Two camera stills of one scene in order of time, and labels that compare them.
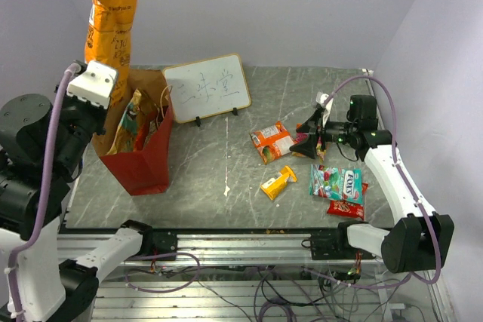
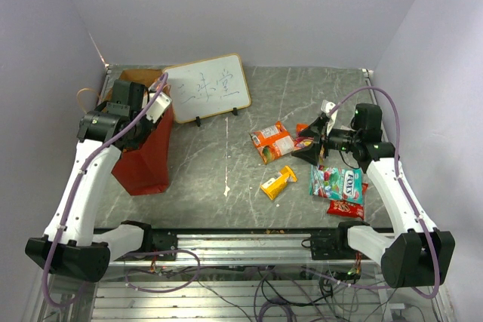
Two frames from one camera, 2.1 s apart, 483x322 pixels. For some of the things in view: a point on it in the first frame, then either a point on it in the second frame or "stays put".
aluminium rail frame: (259, 275) stays put
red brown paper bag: (136, 145) stays put
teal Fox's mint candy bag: (344, 184) stays put
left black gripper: (102, 111) to (136, 140)
